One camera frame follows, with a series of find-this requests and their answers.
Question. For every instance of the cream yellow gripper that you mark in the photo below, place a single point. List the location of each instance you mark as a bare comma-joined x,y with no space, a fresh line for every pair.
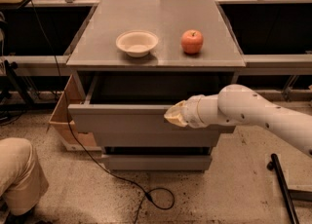
191,112

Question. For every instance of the grey top drawer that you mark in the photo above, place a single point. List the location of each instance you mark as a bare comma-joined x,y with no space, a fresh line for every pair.
128,111

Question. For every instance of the grey drawer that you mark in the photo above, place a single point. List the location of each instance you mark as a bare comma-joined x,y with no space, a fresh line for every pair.
128,111
150,163

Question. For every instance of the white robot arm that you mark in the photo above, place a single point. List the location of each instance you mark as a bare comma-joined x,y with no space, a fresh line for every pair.
238,105

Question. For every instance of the grey drawer cabinet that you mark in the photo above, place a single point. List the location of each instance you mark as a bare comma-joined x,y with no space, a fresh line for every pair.
204,73

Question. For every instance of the grey lower drawer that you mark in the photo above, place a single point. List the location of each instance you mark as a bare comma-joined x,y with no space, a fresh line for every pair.
150,163

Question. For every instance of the red apple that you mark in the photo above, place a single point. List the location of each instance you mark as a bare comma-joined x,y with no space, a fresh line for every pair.
192,41

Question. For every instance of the white paper bowl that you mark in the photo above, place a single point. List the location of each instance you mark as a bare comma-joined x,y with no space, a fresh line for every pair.
137,43

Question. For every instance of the black metal stand leg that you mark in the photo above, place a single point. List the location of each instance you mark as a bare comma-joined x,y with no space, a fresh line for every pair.
274,164

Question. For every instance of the cardboard box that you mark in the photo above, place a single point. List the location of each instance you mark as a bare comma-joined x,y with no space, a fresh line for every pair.
62,122

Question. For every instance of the person's beige trouser leg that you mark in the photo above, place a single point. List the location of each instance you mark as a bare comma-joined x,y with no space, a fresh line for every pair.
22,181

